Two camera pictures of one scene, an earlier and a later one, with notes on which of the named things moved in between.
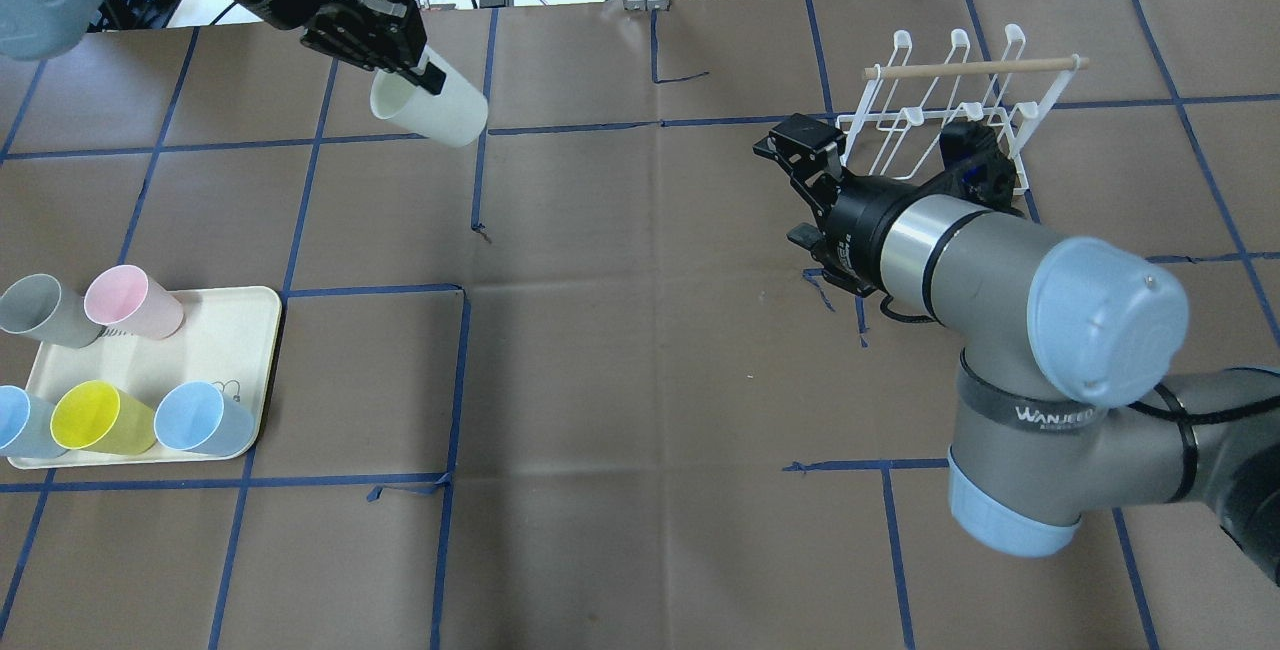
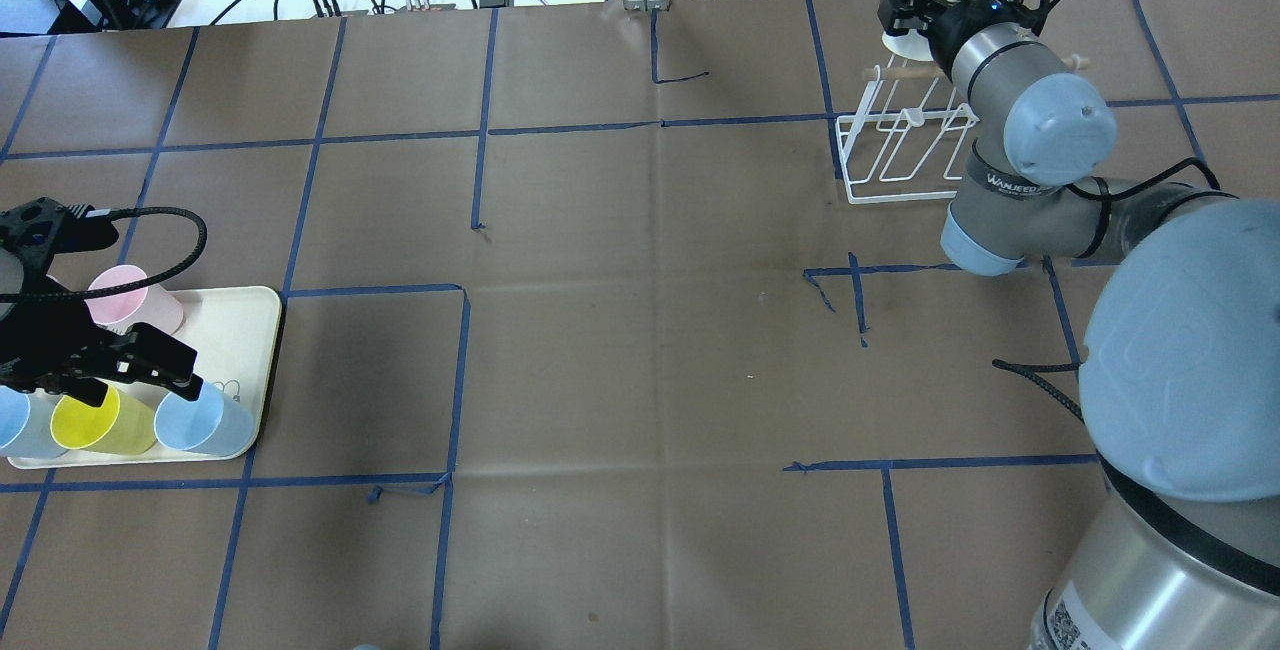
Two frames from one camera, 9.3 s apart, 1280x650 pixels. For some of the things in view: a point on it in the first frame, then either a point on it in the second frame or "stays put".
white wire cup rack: [903, 110] stays put
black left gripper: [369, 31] to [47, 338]
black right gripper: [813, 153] to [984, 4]
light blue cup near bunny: [199, 417] stays put
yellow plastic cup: [94, 415] stays put
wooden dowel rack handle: [975, 67] stays put
